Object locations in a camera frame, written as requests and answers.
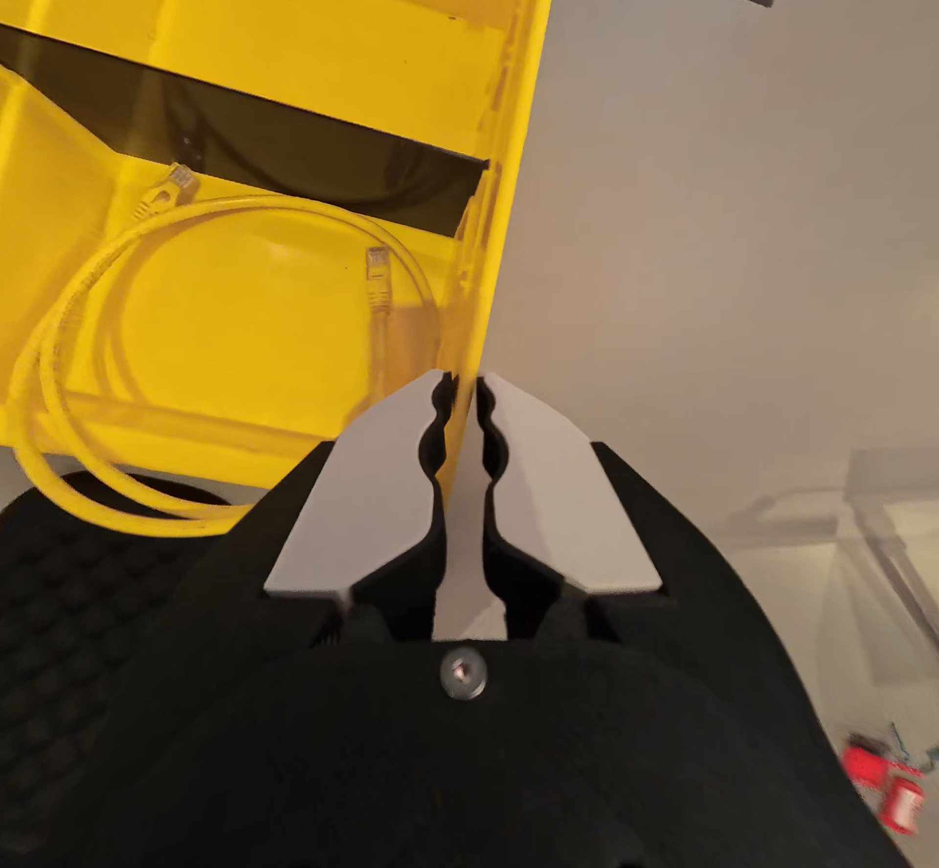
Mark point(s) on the yellow plastic bin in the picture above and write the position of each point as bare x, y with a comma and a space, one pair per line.
257, 310

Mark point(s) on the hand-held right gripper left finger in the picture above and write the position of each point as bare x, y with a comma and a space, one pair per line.
352, 508

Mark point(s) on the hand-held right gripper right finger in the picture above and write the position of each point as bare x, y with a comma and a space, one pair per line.
572, 516

